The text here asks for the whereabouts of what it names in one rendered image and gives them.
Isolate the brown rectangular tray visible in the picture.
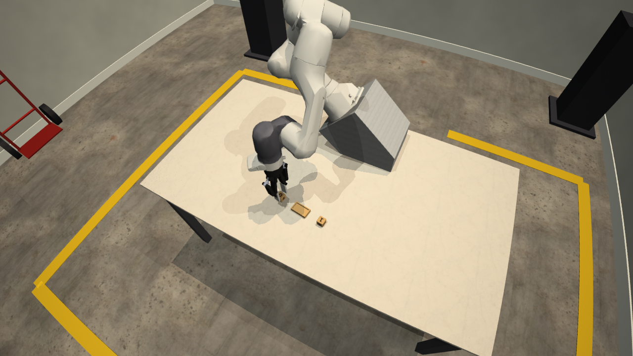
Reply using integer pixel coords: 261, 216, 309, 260
291, 201, 311, 218

